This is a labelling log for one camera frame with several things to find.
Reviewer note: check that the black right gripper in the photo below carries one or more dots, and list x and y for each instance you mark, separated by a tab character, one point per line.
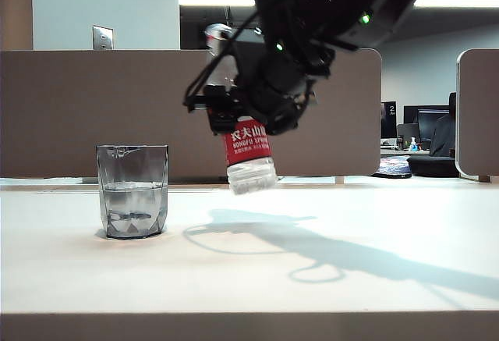
269	95

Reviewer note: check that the clear water bottle red label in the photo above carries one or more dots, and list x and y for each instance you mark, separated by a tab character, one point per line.
249	150

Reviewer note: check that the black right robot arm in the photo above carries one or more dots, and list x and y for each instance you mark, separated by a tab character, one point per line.
323	5

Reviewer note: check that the clear grey faceted glass mug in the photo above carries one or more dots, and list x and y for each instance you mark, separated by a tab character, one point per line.
132	200

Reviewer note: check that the small blue spray bottle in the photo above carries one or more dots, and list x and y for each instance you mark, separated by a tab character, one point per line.
413	145

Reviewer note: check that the long ceiling light strip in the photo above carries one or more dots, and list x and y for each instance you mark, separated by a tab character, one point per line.
214	1

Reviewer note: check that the wide brown desk partition panel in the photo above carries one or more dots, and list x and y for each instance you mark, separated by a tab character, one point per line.
97	114

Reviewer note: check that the black sign with white number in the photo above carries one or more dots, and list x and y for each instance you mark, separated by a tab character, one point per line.
388	120

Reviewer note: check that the blue patterned cloth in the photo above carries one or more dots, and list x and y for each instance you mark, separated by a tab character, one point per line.
392	168

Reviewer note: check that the black computer monitor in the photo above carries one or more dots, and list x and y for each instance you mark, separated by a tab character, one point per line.
427	122

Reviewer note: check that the black round cushion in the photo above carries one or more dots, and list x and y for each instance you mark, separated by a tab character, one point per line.
431	166

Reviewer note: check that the seated person in dark clothes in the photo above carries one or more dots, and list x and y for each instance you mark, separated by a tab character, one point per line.
443	138

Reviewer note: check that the brown partition panel white edge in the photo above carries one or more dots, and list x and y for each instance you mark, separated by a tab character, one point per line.
480	114

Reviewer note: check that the metal wall switch plate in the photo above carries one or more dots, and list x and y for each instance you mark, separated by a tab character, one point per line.
103	38

